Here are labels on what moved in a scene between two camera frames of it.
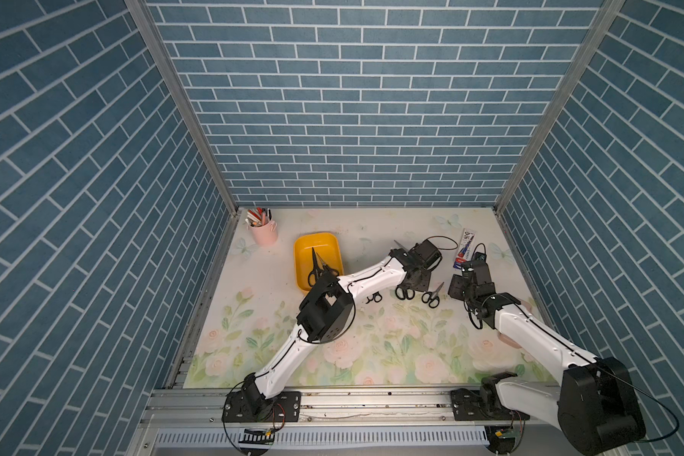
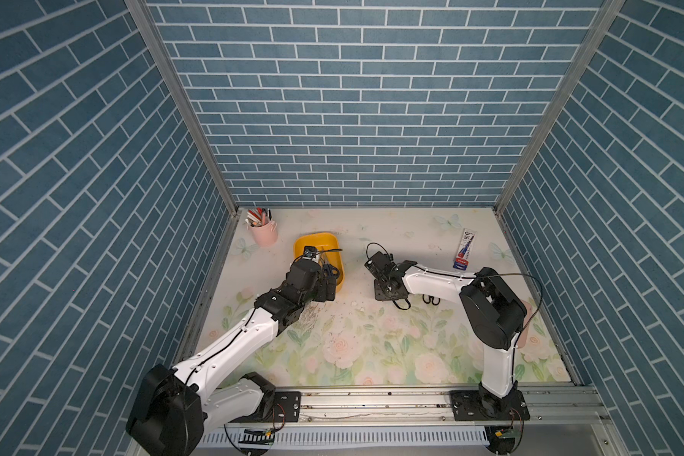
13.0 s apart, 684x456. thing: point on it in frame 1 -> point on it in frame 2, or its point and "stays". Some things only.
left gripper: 424,283 -> 322,294
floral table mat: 250,307 stays
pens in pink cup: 258,217 stays
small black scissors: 431,297 stays
